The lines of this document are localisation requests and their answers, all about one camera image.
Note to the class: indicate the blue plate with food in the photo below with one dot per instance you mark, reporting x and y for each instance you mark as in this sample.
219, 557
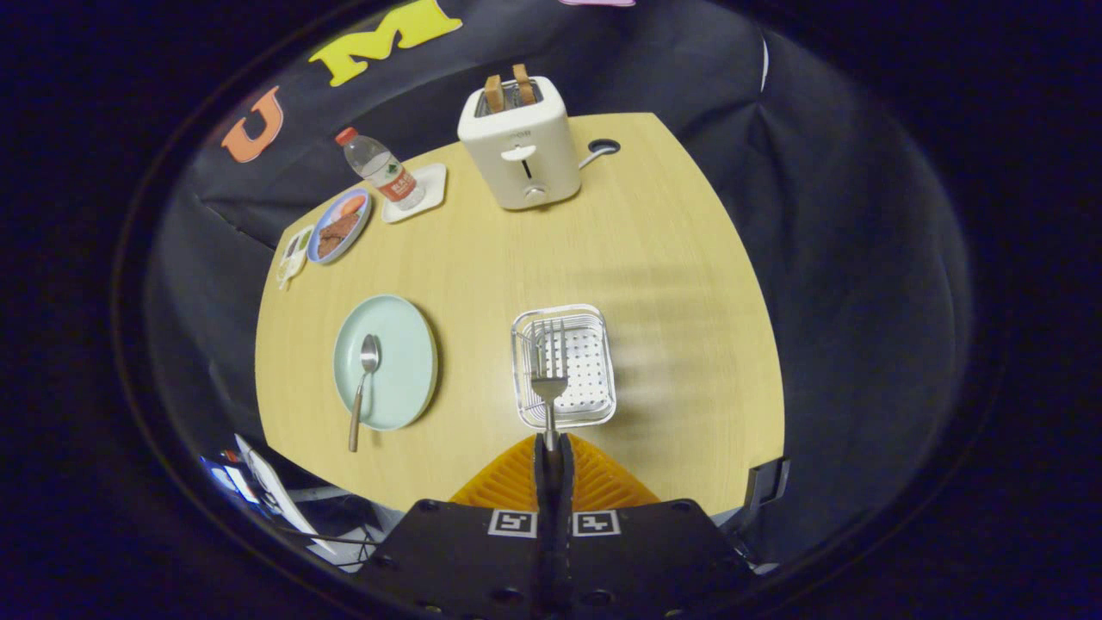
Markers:
338, 228

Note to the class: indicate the white toaster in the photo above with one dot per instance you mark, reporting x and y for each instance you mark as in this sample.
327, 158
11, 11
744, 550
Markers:
516, 164

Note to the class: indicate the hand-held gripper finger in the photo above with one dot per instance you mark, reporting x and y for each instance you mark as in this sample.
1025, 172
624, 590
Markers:
545, 482
564, 482

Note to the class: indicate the black backdrop cloth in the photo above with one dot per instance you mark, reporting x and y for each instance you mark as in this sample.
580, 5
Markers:
818, 215

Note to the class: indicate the white divided sauce dish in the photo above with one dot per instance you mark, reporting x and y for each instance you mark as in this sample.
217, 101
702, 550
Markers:
293, 254

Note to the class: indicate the pale green plate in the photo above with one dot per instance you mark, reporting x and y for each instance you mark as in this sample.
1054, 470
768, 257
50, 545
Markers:
400, 362

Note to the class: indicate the black table clamp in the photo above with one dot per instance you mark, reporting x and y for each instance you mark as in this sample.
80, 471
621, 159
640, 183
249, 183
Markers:
766, 482

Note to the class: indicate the toast bread slice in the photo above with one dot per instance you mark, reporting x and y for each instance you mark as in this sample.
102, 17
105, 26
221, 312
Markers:
494, 95
523, 84

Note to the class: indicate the white paper sheets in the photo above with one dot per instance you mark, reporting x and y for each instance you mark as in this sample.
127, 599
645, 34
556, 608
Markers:
275, 495

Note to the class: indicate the white square coaster tray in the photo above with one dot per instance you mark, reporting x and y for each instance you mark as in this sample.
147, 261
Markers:
433, 185

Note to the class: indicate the clear water bottle red cap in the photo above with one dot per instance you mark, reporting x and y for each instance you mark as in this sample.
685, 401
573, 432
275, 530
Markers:
383, 168

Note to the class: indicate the clear plastic cutlery basket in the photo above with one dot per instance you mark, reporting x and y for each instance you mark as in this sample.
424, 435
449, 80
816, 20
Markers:
590, 362

